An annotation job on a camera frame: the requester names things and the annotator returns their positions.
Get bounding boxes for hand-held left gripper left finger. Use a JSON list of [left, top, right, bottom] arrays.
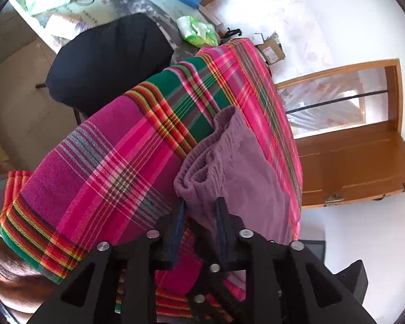
[[29, 199, 190, 324]]

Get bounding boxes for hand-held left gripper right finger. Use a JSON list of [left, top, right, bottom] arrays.
[[215, 196, 375, 324]]

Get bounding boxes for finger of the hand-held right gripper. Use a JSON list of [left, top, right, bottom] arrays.
[[185, 264, 247, 324]]

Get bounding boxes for purple fleece pants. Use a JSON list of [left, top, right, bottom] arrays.
[[174, 105, 296, 244]]

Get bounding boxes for pink plaid bed sheet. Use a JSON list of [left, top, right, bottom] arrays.
[[0, 37, 304, 324]]

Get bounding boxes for wooden door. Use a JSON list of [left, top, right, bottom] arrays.
[[297, 121, 405, 208]]

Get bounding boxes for translucent printed door curtain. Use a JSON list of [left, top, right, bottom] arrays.
[[278, 67, 389, 137]]

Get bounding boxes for black padded chair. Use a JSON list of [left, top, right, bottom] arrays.
[[45, 13, 175, 115]]

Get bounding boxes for cardboard box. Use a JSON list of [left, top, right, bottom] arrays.
[[253, 32, 286, 65]]

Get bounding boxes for white desk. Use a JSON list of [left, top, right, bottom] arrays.
[[8, 0, 223, 55]]

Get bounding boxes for wooden door frame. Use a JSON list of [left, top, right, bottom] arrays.
[[275, 58, 404, 139]]

